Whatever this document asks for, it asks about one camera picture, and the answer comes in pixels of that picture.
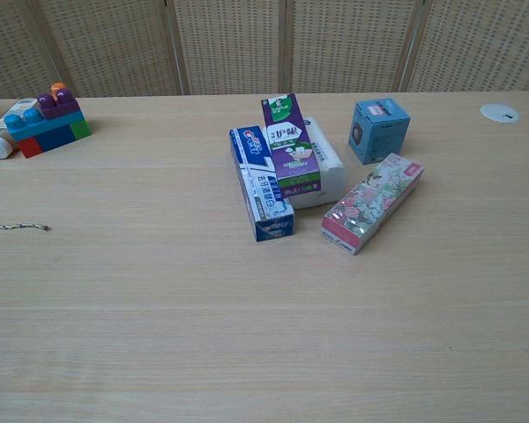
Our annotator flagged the round white cable grommet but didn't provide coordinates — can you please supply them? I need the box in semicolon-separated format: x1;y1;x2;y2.
480;103;521;122

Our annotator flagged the white tissue pack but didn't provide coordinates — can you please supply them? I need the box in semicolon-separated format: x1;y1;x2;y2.
287;115;347;210

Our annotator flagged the purple green toothpaste box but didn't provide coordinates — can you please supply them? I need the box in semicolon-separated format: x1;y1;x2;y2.
259;93;323;197

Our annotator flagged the thin braided cord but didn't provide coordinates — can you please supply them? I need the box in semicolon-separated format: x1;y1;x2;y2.
0;221;51;232

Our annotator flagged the woven folding screen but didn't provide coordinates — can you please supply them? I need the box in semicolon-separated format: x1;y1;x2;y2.
0;0;529;102

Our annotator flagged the colourful toy block stack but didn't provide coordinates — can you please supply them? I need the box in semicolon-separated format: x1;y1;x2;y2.
4;82;93;160

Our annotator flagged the clear bottle with white cap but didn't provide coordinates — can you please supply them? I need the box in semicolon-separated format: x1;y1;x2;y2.
0;97;41;161

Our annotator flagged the blue white toothpaste box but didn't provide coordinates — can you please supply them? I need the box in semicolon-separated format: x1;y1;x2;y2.
227;125;297;243

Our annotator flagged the light blue cube box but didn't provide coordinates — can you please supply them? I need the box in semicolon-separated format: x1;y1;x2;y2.
347;97;412;166

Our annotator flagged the pink floral box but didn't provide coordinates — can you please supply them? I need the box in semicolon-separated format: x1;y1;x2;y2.
320;152;425;256

